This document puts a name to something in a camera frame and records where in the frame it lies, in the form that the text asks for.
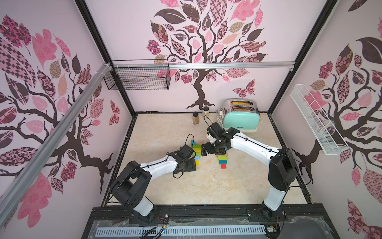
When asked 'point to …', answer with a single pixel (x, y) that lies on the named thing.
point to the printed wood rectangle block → (226, 154)
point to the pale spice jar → (206, 112)
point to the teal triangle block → (192, 142)
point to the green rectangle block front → (199, 154)
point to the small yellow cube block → (197, 162)
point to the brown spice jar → (196, 118)
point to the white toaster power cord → (220, 117)
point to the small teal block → (223, 162)
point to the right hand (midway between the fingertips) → (209, 154)
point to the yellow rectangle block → (197, 150)
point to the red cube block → (223, 166)
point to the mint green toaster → (242, 114)
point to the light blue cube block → (197, 158)
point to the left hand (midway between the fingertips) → (187, 170)
